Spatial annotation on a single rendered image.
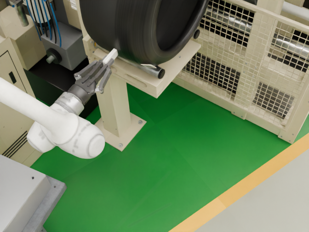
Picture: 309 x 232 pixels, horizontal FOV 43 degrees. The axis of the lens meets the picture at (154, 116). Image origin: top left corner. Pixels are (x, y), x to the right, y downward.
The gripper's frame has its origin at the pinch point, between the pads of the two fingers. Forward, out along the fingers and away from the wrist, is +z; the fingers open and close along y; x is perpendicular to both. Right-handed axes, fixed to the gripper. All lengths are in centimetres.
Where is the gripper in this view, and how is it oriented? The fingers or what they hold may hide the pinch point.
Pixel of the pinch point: (110, 58)
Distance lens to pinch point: 144.7
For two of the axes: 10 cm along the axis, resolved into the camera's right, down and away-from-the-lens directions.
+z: 5.6, -7.5, 3.5
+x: 0.9, 4.8, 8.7
